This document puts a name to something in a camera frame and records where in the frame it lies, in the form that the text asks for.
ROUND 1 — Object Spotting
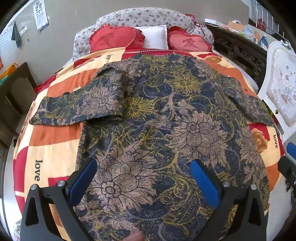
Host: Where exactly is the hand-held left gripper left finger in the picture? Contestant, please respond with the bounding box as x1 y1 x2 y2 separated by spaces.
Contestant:
21 159 97 241

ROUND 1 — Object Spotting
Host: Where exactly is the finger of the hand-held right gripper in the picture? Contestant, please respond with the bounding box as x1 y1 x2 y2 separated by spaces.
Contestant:
286 142 296 161
277 156 296 187

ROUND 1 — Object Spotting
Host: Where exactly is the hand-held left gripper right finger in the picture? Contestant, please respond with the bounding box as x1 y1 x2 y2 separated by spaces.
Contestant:
190 159 270 241

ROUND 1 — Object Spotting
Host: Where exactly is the blue floral patterned garment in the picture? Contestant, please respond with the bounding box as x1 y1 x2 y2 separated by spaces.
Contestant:
30 52 275 241

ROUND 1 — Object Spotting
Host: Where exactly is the person's left hand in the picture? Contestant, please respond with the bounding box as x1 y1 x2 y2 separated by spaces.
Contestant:
128 232 146 241

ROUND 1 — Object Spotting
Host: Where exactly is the orange red printed blanket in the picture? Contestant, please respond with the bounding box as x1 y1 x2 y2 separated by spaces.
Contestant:
13 45 286 241

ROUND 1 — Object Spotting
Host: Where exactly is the white ornate upholstered chair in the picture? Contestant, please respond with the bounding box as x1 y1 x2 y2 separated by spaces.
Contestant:
257 40 296 144

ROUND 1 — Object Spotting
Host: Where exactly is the white ruffled cloth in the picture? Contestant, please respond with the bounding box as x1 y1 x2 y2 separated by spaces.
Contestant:
13 220 23 241

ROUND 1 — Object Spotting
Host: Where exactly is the floral bed sheet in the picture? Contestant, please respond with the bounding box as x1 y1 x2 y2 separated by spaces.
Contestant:
213 47 259 92

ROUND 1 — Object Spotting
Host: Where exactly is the dark carved wooden cabinet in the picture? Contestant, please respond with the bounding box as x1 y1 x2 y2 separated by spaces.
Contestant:
205 23 270 88

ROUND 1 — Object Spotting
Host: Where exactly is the dark wooden side table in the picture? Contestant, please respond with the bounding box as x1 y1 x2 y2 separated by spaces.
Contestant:
0 62 37 149

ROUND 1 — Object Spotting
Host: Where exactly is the yellow flat bag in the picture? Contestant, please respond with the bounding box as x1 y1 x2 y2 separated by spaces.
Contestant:
0 64 19 79

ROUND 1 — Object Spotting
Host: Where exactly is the metal railing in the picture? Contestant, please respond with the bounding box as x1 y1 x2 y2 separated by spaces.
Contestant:
255 0 285 35

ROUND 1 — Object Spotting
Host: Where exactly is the orange cardboard box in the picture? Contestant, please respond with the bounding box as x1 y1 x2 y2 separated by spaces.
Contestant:
228 21 245 31

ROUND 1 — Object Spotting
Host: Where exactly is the red heart-shaped pillow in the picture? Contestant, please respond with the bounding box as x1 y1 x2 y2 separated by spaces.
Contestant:
167 26 213 52
89 25 146 54

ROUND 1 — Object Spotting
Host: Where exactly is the white square pillow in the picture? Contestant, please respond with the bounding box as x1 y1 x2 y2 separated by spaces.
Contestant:
134 25 169 50

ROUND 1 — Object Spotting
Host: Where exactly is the dark hanging cloth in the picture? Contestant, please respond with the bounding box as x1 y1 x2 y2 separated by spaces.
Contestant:
11 21 22 48

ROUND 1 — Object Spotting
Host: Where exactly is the floral padded bed headboard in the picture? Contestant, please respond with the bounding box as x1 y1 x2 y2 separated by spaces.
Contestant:
73 8 214 58

